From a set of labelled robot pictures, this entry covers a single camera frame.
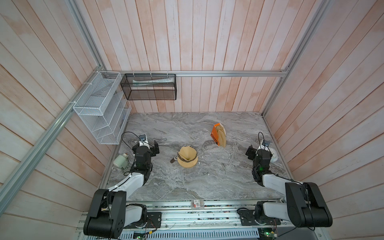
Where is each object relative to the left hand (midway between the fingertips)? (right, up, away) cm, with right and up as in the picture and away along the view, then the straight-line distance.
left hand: (147, 143), depth 88 cm
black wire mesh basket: (-3, +39, +15) cm, 42 cm away
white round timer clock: (+80, -9, +5) cm, 80 cm away
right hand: (+68, -2, +2) cm, 68 cm away
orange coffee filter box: (+43, +5, +16) cm, 46 cm away
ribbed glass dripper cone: (+21, -6, -11) cm, 25 cm away
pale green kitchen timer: (-15, -10, -1) cm, 19 cm away
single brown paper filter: (+24, -4, -6) cm, 25 cm away
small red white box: (+29, -31, -11) cm, 44 cm away
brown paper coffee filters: (+47, +5, +11) cm, 49 cm away
